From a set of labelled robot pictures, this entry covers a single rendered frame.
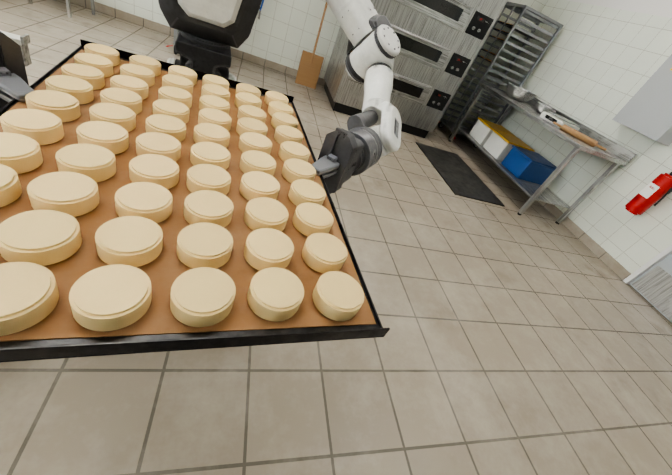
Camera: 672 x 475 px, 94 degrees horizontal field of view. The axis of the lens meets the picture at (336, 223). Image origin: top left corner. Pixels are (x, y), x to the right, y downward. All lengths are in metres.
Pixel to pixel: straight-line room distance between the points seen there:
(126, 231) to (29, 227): 0.06
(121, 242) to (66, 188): 0.09
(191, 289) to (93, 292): 0.06
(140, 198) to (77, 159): 0.08
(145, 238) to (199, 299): 0.08
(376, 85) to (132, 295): 0.68
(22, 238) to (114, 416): 1.05
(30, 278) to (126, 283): 0.06
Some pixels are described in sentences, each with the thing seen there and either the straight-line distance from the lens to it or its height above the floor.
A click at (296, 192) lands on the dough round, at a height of 1.02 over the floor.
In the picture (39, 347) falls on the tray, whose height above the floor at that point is 1.01.
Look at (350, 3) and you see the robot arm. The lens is 0.91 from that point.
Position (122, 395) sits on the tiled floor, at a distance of 1.36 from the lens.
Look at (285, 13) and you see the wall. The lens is 4.93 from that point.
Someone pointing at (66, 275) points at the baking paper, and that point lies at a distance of 0.33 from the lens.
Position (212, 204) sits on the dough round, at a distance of 0.36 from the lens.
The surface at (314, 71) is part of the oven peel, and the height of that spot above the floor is 0.22.
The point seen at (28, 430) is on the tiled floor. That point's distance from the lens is 1.38.
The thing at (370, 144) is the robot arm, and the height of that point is 1.04.
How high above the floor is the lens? 1.25
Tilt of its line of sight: 35 degrees down
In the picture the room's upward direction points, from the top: 25 degrees clockwise
